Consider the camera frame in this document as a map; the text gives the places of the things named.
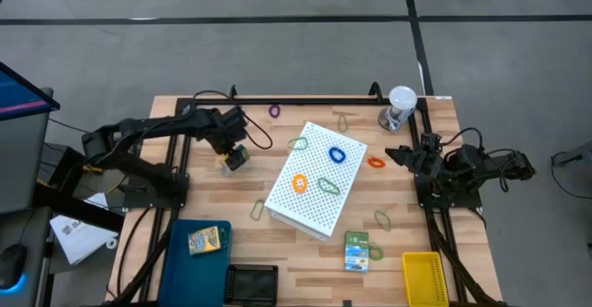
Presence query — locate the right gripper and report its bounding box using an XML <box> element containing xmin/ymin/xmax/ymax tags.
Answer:
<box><xmin>384</xmin><ymin>132</ymin><xmax>447</xmax><ymax>178</ymax></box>

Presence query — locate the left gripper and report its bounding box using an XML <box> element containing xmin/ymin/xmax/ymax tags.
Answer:
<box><xmin>198</xmin><ymin>105</ymin><xmax>252</xmax><ymax>163</ymax></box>

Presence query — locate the yellow green crayon box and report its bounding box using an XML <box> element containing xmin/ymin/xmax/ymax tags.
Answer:
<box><xmin>220</xmin><ymin>143</ymin><xmax>252</xmax><ymax>178</ymax></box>
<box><xmin>187</xmin><ymin>225</ymin><xmax>223</xmax><ymax>256</ymax></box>

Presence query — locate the orange yellow rubber band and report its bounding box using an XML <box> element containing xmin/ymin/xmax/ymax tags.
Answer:
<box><xmin>290</xmin><ymin>172</ymin><xmax>310</xmax><ymax>194</ymax></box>

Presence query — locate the blue rubber band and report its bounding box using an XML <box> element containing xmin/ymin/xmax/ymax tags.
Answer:
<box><xmin>327</xmin><ymin>145</ymin><xmax>347</xmax><ymax>166</ymax></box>

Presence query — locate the green blue card pack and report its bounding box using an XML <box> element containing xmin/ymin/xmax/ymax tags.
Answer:
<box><xmin>343</xmin><ymin>230</ymin><xmax>371</xmax><ymax>273</ymax></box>

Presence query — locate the white perforated metal shelf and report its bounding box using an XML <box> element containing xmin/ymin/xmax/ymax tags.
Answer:
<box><xmin>262</xmin><ymin>120</ymin><xmax>369</xmax><ymax>242</ymax></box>

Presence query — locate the yellow slotted plastic basket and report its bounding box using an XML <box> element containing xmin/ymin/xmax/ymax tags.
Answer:
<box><xmin>401</xmin><ymin>251</ymin><xmax>450</xmax><ymax>307</ymax></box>

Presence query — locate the blue plastic bin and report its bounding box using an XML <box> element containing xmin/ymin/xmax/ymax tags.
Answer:
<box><xmin>157</xmin><ymin>218</ymin><xmax>233</xmax><ymax>307</ymax></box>

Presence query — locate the black slotted plastic basket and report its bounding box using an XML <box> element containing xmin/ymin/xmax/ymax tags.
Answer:
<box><xmin>224</xmin><ymin>264</ymin><xmax>279</xmax><ymax>306</ymax></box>

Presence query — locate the black side stand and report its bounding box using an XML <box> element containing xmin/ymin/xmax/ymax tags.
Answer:
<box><xmin>34</xmin><ymin>181</ymin><xmax>127</xmax><ymax>234</ymax></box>

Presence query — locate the gray floor device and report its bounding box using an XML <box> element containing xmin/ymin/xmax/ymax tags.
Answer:
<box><xmin>552</xmin><ymin>141</ymin><xmax>592</xmax><ymax>167</ymax></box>

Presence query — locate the white printed paper sheet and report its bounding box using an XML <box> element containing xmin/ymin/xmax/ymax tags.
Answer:
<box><xmin>49</xmin><ymin>192</ymin><xmax>119</xmax><ymax>265</ymax></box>

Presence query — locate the gray computer case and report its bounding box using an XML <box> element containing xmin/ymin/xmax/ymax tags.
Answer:
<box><xmin>0</xmin><ymin>112</ymin><xmax>51</xmax><ymax>215</ymax></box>

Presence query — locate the blue screen monitor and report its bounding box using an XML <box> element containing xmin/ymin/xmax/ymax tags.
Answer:
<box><xmin>0</xmin><ymin>61</ymin><xmax>61</xmax><ymax>122</ymax></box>

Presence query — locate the black computer mouse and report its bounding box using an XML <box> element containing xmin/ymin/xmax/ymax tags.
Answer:
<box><xmin>0</xmin><ymin>243</ymin><xmax>28</xmax><ymax>290</ymax></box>

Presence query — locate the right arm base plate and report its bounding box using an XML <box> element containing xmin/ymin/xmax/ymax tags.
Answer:
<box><xmin>414</xmin><ymin>172</ymin><xmax>482</xmax><ymax>210</ymax></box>

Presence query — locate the white lamp cord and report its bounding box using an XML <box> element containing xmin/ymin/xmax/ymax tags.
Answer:
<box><xmin>387</xmin><ymin>106</ymin><xmax>408</xmax><ymax>131</ymax></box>

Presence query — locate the black aluminium table frame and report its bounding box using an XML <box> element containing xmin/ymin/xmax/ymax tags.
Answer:
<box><xmin>138</xmin><ymin>82</ymin><xmax>469</xmax><ymax>306</ymax></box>

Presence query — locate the black cable bundle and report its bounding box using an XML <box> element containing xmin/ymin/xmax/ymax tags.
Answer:
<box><xmin>427</xmin><ymin>208</ymin><xmax>496</xmax><ymax>304</ymax></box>
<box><xmin>115</xmin><ymin>207</ymin><xmax>175</xmax><ymax>304</ymax></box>

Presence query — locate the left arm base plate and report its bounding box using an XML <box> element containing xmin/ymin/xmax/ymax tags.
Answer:
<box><xmin>120</xmin><ymin>172</ymin><xmax>190</xmax><ymax>210</ymax></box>

